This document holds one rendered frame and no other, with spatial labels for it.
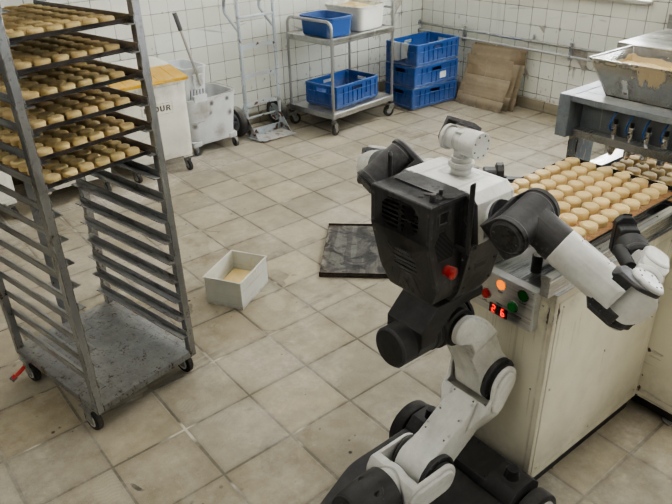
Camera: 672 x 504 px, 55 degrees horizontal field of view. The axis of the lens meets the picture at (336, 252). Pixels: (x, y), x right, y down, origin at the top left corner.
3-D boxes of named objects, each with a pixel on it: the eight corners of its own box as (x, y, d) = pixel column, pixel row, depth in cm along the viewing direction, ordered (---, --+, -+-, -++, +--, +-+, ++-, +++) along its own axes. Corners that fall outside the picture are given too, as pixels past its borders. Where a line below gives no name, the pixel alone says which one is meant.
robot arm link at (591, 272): (661, 301, 131) (574, 228, 137) (615, 342, 138) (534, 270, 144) (667, 286, 141) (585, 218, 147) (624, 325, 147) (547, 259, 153)
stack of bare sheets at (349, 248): (392, 278, 353) (392, 273, 352) (319, 277, 356) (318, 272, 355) (392, 228, 405) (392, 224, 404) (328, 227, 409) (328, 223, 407)
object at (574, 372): (559, 368, 284) (594, 178, 240) (633, 410, 260) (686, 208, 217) (448, 445, 246) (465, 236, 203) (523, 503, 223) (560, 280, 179)
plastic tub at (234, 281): (234, 274, 361) (231, 249, 353) (269, 281, 354) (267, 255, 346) (205, 303, 336) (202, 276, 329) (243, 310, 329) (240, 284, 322)
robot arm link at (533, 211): (551, 251, 137) (502, 209, 140) (532, 272, 144) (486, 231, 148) (580, 223, 142) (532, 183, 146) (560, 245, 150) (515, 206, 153)
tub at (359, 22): (349, 21, 597) (349, -2, 587) (387, 26, 571) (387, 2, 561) (322, 27, 574) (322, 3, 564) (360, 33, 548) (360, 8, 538)
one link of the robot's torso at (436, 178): (447, 338, 153) (458, 199, 135) (352, 281, 176) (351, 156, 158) (524, 293, 169) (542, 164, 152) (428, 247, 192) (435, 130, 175)
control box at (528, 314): (474, 295, 209) (478, 258, 202) (537, 329, 193) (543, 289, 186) (467, 299, 207) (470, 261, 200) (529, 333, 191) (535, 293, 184)
